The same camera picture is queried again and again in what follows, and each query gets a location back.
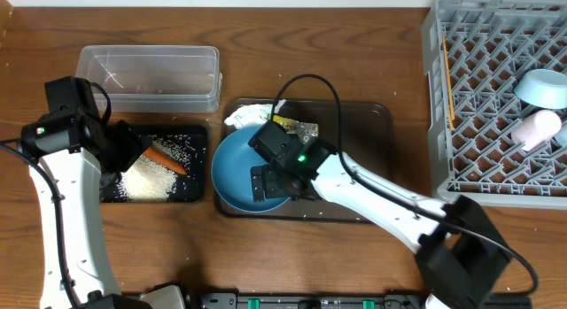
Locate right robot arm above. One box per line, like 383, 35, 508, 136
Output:
248, 136, 510, 308

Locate light blue cup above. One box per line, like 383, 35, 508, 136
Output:
554, 125, 567, 147

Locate green foil snack wrapper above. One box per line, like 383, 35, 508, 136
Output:
274, 115, 319, 143

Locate clear plastic bin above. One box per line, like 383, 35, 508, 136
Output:
75, 45, 222, 113

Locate white pink cup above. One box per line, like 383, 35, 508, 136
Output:
511, 110, 562, 151

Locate black plastic bin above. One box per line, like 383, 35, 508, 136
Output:
101, 125, 208, 203

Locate crumpled white paper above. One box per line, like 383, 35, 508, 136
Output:
224, 104, 273, 129

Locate grey dishwasher rack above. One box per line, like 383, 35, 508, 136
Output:
422, 0, 566, 209

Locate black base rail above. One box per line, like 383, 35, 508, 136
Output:
198, 292, 519, 309

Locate light blue bowl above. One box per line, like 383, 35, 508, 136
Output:
515, 69, 566, 110

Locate right black cable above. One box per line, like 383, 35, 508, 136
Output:
269, 73, 540, 297

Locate orange carrot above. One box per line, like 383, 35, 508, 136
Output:
143, 145, 187, 174

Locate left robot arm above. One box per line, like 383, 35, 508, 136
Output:
20, 115, 148, 308

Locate dark blue plate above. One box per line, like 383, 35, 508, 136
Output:
211, 126, 290, 212

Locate dark brown serving tray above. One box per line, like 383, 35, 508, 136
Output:
214, 100, 394, 224

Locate pile of white rice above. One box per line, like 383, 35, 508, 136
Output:
108, 134, 206, 203

